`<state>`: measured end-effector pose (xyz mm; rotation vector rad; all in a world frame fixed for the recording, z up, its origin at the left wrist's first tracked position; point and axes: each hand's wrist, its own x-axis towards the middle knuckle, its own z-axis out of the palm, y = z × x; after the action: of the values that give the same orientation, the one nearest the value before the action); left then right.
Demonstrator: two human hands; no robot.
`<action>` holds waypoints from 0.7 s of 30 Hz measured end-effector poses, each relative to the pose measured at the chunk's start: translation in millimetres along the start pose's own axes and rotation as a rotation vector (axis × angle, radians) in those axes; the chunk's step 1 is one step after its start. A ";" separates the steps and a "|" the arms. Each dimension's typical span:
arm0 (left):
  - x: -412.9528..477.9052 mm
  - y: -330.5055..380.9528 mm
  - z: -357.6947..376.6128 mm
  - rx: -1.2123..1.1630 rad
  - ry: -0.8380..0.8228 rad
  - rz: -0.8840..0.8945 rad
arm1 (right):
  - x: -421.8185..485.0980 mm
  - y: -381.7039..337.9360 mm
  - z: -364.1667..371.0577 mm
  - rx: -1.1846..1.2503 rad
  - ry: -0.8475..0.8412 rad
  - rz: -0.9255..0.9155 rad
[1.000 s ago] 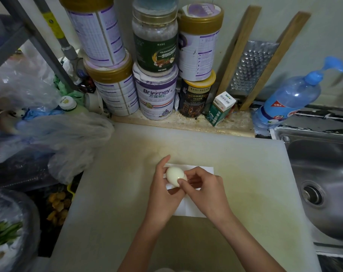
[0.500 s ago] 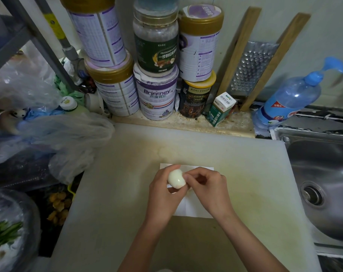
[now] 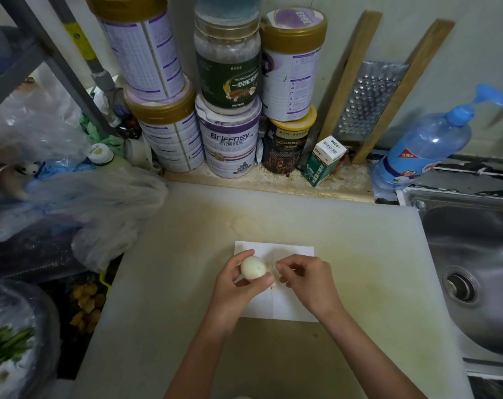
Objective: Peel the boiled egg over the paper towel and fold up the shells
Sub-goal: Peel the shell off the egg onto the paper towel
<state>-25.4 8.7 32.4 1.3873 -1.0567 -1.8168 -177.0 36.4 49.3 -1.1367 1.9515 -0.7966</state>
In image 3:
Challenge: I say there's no person's right hand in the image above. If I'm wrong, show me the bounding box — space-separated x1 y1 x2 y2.
275 254 346 325

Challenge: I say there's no steel sink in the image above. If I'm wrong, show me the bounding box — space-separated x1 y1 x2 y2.
397 186 503 381

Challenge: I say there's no grey metal pipe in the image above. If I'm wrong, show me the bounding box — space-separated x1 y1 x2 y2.
45 0 130 121

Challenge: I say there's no dark glossy bag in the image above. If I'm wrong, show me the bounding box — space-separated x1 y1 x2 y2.
0 230 88 283

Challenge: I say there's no white purple tin gold lid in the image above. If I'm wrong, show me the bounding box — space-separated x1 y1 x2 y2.
259 7 329 122
123 76 206 174
84 0 187 103

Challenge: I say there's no blue plastic bottle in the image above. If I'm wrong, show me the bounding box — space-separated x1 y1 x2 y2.
369 83 503 192

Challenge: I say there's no blue lid container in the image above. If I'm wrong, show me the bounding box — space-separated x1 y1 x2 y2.
194 0 264 23

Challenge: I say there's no metal grater wooden frame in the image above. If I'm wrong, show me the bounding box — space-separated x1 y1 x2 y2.
317 10 456 165

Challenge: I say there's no dark tin yellow lid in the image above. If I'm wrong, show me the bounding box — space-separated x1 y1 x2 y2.
261 104 317 176

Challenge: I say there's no white tape roll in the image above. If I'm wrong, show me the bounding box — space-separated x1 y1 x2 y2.
125 136 161 171

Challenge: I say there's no small white cap bottle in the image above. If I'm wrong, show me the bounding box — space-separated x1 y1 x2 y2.
85 143 132 169

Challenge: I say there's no white plastic cutting board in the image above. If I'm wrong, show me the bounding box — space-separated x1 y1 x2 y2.
70 181 475 399

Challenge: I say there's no beige egg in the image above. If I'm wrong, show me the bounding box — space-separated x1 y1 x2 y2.
240 255 268 282

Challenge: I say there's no clear plastic bag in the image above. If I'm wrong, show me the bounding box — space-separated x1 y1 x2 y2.
0 62 90 165

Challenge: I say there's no person's left hand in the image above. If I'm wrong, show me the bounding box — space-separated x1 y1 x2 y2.
206 249 275 338

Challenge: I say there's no person's left forearm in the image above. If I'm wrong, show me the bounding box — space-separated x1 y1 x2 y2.
164 319 240 399

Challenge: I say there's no white paper sheet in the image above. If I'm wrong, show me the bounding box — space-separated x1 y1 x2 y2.
234 241 319 323

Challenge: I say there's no green white small carton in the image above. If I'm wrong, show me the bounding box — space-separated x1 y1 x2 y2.
301 135 348 187

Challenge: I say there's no pile of yellow dried fruits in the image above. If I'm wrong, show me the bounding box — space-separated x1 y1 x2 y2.
69 283 107 334

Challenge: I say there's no green plastic bag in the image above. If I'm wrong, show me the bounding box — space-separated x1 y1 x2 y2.
80 114 126 156

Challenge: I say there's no white tin purple band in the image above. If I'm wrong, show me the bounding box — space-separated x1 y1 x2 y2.
194 94 263 179

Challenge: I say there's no green label jar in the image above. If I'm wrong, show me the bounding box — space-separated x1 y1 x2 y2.
193 12 263 116

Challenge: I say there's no small panda toy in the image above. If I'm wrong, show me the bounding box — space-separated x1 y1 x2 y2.
10 161 41 177

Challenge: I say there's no grey metal shelf rack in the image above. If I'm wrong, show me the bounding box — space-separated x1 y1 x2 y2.
0 0 117 137

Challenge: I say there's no clear bag with greens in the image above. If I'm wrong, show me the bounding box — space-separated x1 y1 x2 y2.
0 278 61 399

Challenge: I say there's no person's right forearm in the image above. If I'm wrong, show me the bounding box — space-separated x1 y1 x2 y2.
317 309 427 399

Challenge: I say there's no crumpled translucent plastic bag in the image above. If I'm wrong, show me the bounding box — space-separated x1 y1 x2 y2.
25 166 169 273

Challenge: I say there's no blue plastic bag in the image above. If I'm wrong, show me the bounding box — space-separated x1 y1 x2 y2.
37 161 96 179

